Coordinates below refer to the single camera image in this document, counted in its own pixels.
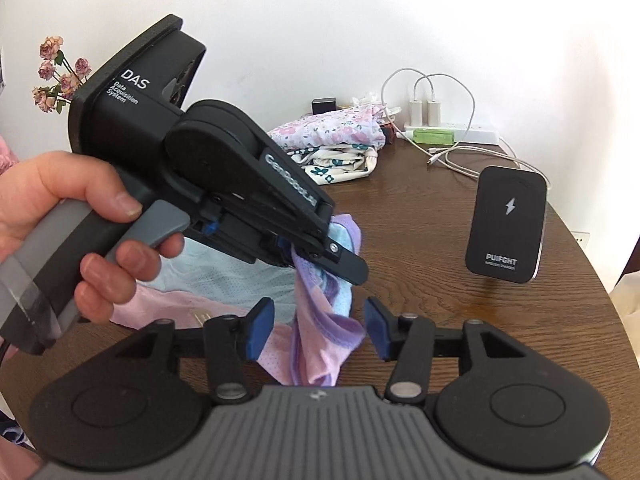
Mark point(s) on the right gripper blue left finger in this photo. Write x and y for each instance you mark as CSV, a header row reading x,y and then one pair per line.
x,y
230,341

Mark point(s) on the folded cream teal-flower cloth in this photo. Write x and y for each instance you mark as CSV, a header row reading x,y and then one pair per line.
x,y
332,164

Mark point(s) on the white usb charger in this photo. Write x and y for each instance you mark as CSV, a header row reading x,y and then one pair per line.
x,y
432,113
416,109

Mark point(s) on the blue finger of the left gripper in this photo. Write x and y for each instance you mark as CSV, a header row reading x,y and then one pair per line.
x,y
329,255

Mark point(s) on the small black box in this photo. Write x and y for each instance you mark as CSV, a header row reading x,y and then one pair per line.
x,y
323,105

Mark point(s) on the green sponge pack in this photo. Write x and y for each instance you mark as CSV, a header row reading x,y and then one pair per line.
x,y
440,137

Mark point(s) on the black wireless charger stand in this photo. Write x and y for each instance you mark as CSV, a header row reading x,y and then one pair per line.
x,y
508,224

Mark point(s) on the folded pink floral cloth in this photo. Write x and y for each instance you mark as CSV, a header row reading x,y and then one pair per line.
x,y
353,125

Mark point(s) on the white power strip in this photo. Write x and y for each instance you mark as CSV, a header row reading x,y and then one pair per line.
x,y
471,136

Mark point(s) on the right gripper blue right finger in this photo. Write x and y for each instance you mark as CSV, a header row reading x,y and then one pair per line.
x,y
408,340

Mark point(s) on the white usb charger right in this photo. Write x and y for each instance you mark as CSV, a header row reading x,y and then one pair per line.
x,y
432,113

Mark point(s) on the pink rose bouquet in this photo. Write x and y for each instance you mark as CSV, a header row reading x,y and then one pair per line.
x,y
61,78

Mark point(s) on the pink blue mesh garment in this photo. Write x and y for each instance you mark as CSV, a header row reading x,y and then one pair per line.
x,y
313,332

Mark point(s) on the person's left hand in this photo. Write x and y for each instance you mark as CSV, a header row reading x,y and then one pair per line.
x,y
30,189

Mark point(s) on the white usb charger left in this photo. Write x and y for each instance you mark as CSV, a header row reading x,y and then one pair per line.
x,y
416,109

